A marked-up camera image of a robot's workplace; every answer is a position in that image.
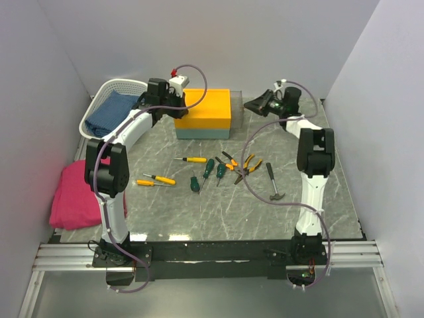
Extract pink folded cloth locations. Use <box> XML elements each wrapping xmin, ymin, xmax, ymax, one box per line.
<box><xmin>49</xmin><ymin>160</ymin><xmax>101</xmax><ymax>231</ymax></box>

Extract aluminium rail frame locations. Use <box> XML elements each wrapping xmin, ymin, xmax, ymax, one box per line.
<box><xmin>19</xmin><ymin>241</ymin><xmax>399</xmax><ymax>317</ymax></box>

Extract white plastic basket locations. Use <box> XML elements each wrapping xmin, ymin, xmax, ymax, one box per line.
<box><xmin>79</xmin><ymin>78</ymin><xmax>147</xmax><ymax>138</ymax></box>

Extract clear plastic drawer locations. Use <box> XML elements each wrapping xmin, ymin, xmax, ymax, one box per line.
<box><xmin>230</xmin><ymin>91</ymin><xmax>244</xmax><ymax>130</ymax></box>

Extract yellow screwdriver lower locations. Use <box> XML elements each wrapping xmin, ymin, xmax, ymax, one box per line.
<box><xmin>136</xmin><ymin>180</ymin><xmax>171</xmax><ymax>187</ymax></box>

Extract orange black long-nose pliers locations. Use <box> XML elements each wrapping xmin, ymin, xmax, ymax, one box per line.
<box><xmin>234</xmin><ymin>154</ymin><xmax>262</xmax><ymax>185</ymax></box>

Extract purple cable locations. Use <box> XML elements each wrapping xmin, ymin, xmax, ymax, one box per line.
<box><xmin>241</xmin><ymin>79</ymin><xmax>332</xmax><ymax>289</ymax></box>
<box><xmin>92</xmin><ymin>62</ymin><xmax>208</xmax><ymax>295</ymax></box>

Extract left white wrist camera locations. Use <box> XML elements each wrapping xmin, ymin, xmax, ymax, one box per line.
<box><xmin>168</xmin><ymin>68</ymin><xmax>189</xmax><ymax>97</ymax></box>

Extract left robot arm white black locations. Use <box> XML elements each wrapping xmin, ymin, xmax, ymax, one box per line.
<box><xmin>79</xmin><ymin>75</ymin><xmax>189</xmax><ymax>266</ymax></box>

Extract yellow screwdriver middle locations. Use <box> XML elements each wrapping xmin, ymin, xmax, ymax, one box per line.
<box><xmin>142</xmin><ymin>174</ymin><xmax>176</xmax><ymax>186</ymax></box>

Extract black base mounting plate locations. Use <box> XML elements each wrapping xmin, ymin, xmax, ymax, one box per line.
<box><xmin>92</xmin><ymin>238</ymin><xmax>328</xmax><ymax>285</ymax></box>

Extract orange black pliers small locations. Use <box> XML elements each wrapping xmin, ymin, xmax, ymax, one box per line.
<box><xmin>215</xmin><ymin>151</ymin><xmax>239</xmax><ymax>172</ymax></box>

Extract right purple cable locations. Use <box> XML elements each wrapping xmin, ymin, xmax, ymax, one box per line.
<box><xmin>241</xmin><ymin>79</ymin><xmax>332</xmax><ymax>289</ymax></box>

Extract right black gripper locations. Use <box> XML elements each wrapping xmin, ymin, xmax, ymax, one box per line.
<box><xmin>244</xmin><ymin>90</ymin><xmax>286</xmax><ymax>118</ymax></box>

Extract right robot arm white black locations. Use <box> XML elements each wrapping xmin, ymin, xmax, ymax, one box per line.
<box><xmin>244</xmin><ymin>87</ymin><xmax>335</xmax><ymax>264</ymax></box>

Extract orange grey drawer box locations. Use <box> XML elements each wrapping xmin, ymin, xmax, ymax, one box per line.
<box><xmin>174</xmin><ymin>89</ymin><xmax>232</xmax><ymax>139</ymax></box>

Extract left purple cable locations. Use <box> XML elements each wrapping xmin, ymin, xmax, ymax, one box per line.
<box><xmin>92</xmin><ymin>62</ymin><xmax>208</xmax><ymax>295</ymax></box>

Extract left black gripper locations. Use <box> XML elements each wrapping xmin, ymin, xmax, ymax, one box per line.
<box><xmin>160</xmin><ymin>89</ymin><xmax>188</xmax><ymax>119</ymax></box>

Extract small black hammer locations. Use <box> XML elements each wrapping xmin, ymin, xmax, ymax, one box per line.
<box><xmin>266</xmin><ymin>162</ymin><xmax>285</xmax><ymax>201</ymax></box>

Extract green screwdriver short left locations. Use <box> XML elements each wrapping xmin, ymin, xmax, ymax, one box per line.
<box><xmin>189</xmin><ymin>173</ymin><xmax>200</xmax><ymax>193</ymax></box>

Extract yellow screwdriver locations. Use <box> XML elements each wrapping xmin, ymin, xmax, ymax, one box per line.
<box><xmin>142</xmin><ymin>174</ymin><xmax>176</xmax><ymax>186</ymax></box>
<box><xmin>136</xmin><ymin>180</ymin><xmax>171</xmax><ymax>187</ymax></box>
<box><xmin>174</xmin><ymin>157</ymin><xmax>207</xmax><ymax>163</ymax></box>

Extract blue cloth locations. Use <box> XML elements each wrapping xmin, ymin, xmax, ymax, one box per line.
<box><xmin>84</xmin><ymin>90</ymin><xmax>138</xmax><ymax>138</ymax></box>

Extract green screwdriver long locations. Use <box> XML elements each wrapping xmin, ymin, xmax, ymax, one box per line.
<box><xmin>199</xmin><ymin>158</ymin><xmax>215</xmax><ymax>192</ymax></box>

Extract green screwdriver right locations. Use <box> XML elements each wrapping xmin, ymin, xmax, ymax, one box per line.
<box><xmin>216</xmin><ymin>163</ymin><xmax>227</xmax><ymax>187</ymax></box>

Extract yellow screwdriver upper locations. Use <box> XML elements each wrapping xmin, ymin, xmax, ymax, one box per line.
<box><xmin>174</xmin><ymin>157</ymin><xmax>207</xmax><ymax>163</ymax></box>

